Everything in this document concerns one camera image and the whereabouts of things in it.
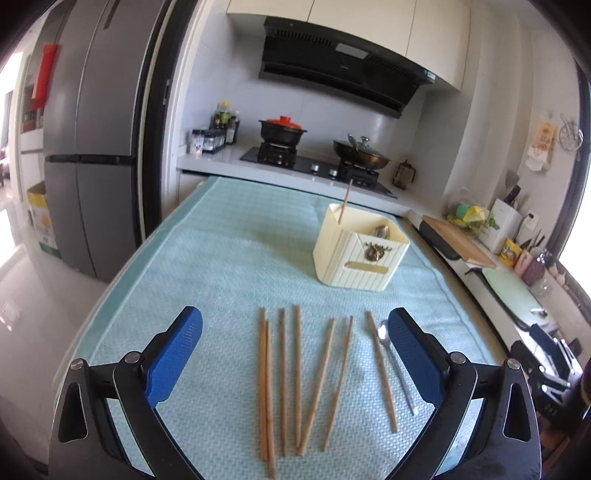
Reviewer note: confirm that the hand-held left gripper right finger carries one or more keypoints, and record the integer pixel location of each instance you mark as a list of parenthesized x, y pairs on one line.
[(415, 360)]

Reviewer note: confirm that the grey refrigerator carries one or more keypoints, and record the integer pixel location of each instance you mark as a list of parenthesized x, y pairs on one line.
[(92, 115)]

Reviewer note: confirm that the metal ladle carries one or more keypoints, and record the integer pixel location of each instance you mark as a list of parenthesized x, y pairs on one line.
[(352, 140)]

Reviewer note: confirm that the black gas stove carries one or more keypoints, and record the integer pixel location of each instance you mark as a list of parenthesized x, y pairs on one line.
[(304, 161)]

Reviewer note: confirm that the green yellow plastic bags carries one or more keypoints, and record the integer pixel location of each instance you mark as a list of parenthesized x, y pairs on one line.
[(471, 214)]

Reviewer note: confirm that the cartoon wall hanging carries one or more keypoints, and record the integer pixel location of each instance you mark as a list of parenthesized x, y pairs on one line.
[(541, 143)]

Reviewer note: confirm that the metal spoon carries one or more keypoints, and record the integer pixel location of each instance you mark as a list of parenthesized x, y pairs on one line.
[(384, 331), (381, 230)]

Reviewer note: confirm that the yellow snack packet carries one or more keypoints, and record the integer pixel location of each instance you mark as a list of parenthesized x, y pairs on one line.
[(511, 254)]

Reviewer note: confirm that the white wall outlet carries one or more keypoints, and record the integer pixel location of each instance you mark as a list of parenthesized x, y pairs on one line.
[(532, 218)]

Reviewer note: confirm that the black range hood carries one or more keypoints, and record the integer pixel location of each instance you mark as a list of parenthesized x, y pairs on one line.
[(332, 60)]

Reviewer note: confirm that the spice jar rack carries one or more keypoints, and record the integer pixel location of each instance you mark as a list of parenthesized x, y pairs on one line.
[(205, 141)]

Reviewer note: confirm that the purple cup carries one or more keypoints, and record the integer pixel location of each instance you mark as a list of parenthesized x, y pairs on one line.
[(535, 272)]

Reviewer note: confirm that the glass wok lid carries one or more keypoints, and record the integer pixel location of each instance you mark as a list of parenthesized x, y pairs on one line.
[(367, 146)]

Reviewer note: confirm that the yellow cardboard box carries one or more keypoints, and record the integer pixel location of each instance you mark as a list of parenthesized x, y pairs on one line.
[(41, 221)]

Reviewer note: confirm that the wooden cutting board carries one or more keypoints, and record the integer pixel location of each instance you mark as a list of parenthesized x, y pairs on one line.
[(461, 242)]

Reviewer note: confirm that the white knife block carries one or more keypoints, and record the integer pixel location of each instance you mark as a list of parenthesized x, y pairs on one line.
[(501, 226)]

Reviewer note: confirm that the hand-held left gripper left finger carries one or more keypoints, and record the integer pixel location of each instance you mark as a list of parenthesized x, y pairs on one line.
[(173, 357)]

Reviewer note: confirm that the white kitchen counter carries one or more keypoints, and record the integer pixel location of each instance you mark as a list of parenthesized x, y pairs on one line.
[(217, 162)]

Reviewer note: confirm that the light blue mat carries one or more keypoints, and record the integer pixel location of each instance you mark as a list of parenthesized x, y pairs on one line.
[(221, 258)]

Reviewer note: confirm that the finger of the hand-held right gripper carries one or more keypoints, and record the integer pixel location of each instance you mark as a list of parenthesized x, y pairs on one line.
[(545, 339)]

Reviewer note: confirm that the black clay pot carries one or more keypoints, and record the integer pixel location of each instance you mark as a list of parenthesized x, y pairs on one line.
[(281, 134)]

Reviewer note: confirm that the sauce bottle yellow cap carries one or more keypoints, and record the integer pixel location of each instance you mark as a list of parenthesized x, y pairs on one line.
[(224, 115)]

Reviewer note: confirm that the wooden chopstick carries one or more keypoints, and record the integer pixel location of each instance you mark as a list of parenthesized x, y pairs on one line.
[(269, 401), (262, 383), (337, 383), (345, 201), (382, 372), (316, 386)]

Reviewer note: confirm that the dark metal wok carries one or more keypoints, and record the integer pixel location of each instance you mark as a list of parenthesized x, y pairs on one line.
[(362, 160)]

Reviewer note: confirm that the red pot lid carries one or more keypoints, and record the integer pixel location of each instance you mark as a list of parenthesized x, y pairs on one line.
[(281, 121)]

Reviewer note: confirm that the red fridge sticker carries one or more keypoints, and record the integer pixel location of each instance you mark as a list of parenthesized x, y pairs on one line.
[(45, 74)]

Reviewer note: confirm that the pink cup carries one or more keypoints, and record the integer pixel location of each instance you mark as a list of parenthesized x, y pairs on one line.
[(521, 265)]

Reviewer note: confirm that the green cutting board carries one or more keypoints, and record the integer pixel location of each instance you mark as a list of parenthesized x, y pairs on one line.
[(473, 271), (512, 293)]

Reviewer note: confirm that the cream ribbed utensil holder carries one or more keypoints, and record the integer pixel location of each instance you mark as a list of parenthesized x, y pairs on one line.
[(364, 277)]

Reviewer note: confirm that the dark sauce bottle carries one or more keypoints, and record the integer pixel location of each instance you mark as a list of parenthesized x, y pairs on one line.
[(233, 130)]

